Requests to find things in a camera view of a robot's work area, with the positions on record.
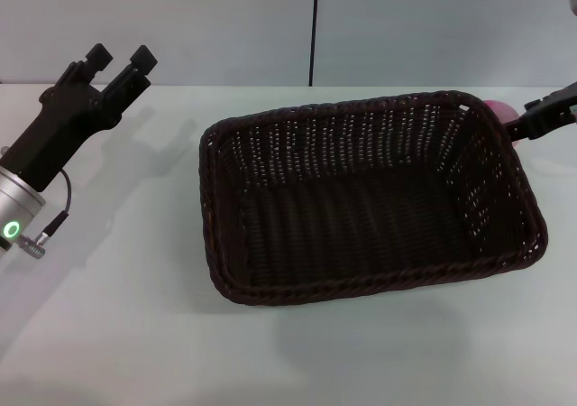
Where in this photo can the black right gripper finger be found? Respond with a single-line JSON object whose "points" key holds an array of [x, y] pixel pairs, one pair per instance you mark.
{"points": [[554, 100], [541, 124]]}

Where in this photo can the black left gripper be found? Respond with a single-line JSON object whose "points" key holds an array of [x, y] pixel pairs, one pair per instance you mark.
{"points": [[58, 126]]}

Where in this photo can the black woven plastic basket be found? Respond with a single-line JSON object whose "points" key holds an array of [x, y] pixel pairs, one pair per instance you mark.
{"points": [[360, 207]]}

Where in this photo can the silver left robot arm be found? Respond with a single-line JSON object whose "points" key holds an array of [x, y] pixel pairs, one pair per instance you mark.
{"points": [[18, 203]]}

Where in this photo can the pink peach toy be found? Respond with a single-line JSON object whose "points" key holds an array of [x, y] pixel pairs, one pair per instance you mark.
{"points": [[501, 110]]}

